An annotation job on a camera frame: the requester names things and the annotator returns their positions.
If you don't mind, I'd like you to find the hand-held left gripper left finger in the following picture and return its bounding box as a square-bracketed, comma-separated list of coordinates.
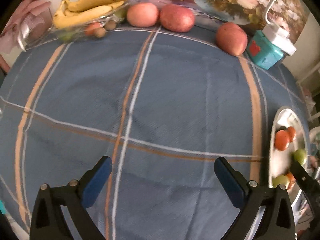
[29, 155, 112, 240]

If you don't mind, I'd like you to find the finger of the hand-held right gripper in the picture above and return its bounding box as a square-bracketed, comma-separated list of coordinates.
[290, 161, 320, 219]

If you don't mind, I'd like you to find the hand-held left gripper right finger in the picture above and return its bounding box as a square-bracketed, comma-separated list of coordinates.
[214, 157, 297, 240]

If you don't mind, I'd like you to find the small green mango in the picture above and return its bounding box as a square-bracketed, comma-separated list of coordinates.
[293, 149, 307, 165]

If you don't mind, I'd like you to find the large green mango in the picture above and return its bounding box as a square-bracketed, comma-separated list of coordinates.
[272, 174, 290, 188]

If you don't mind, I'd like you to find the white oval plate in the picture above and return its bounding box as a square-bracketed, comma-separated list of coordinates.
[268, 106, 309, 205]

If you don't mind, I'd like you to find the large orange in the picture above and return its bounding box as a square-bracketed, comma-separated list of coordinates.
[274, 130, 291, 152]

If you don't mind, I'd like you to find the orange with short stem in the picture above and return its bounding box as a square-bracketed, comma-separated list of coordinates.
[286, 127, 297, 143]

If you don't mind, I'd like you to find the blue plaid tablecloth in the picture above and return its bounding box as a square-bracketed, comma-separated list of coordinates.
[0, 24, 310, 240]

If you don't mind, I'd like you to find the teal box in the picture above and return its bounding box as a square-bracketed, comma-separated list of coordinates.
[246, 30, 285, 70]

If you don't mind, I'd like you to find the red apple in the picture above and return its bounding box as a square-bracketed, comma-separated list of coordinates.
[216, 22, 248, 56]
[160, 4, 195, 33]
[126, 3, 160, 28]

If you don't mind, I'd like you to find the white desk lamp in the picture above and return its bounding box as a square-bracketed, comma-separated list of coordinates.
[261, 0, 297, 55]

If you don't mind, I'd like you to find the small orange fruit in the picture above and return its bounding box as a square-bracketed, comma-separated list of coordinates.
[85, 22, 101, 36]

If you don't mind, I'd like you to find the clear glass bowl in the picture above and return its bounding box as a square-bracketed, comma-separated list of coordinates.
[17, 1, 127, 52]

